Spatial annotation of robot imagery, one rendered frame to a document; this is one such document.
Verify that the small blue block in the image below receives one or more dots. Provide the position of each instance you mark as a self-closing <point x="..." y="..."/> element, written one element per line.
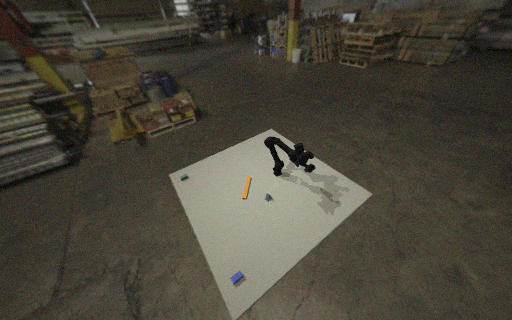
<point x="238" y="276"/>

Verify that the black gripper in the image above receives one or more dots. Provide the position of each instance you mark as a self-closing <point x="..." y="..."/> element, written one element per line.
<point x="296" y="159"/>

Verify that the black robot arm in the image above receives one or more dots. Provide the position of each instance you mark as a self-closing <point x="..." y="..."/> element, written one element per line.
<point x="299" y="149"/>

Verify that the orange bar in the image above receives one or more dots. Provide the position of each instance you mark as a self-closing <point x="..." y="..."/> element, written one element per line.
<point x="246" y="187"/>

